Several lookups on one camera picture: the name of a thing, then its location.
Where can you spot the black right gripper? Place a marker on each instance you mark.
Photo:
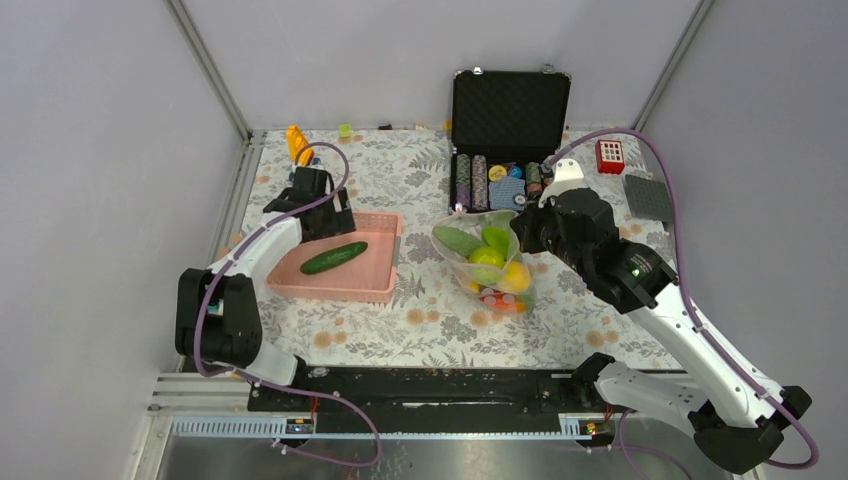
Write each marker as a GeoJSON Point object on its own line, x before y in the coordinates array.
{"type": "Point", "coordinates": [525, 226]}

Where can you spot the red grid toy block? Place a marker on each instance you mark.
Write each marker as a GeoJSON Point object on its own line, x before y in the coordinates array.
{"type": "Point", "coordinates": [610, 157]}

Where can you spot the green pear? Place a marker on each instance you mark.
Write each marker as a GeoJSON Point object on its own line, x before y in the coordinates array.
{"type": "Point", "coordinates": [486, 266]}

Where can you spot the floral table mat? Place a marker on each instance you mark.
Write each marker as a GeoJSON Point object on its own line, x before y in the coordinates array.
{"type": "Point", "coordinates": [429, 320]}

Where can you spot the green cucumber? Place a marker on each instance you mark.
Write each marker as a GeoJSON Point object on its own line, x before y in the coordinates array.
{"type": "Point", "coordinates": [333, 258]}

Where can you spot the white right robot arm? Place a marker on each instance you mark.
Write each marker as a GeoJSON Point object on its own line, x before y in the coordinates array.
{"type": "Point", "coordinates": [735, 414]}

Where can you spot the yellow toy cart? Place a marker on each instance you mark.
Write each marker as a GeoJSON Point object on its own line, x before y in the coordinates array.
{"type": "Point", "coordinates": [299, 148]}

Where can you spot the pink plastic basket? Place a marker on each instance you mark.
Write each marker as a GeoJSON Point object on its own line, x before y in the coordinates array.
{"type": "Point", "coordinates": [370, 277]}

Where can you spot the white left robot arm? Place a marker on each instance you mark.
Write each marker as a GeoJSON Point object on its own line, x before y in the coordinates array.
{"type": "Point", "coordinates": [218, 322]}

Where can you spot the wooden block pile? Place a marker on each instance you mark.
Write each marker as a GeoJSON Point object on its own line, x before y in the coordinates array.
{"type": "Point", "coordinates": [225, 250]}

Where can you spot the red orange mango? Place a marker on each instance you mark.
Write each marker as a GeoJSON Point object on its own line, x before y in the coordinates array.
{"type": "Point", "coordinates": [502, 302]}

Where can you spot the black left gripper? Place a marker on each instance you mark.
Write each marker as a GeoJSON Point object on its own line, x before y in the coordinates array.
{"type": "Point", "coordinates": [340, 222]}

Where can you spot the clear zip top bag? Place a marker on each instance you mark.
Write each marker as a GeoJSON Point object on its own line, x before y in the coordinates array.
{"type": "Point", "coordinates": [474, 223]}

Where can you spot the grey building baseplate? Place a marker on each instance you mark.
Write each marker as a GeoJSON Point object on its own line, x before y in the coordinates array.
{"type": "Point", "coordinates": [648, 199]}

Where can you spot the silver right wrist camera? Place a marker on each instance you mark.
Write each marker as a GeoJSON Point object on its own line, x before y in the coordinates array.
{"type": "Point", "coordinates": [567, 175]}

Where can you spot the black poker chip case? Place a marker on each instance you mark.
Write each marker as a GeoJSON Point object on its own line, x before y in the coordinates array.
{"type": "Point", "coordinates": [511, 116]}

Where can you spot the orange fruit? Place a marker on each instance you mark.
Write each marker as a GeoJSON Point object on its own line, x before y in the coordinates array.
{"type": "Point", "coordinates": [516, 278]}

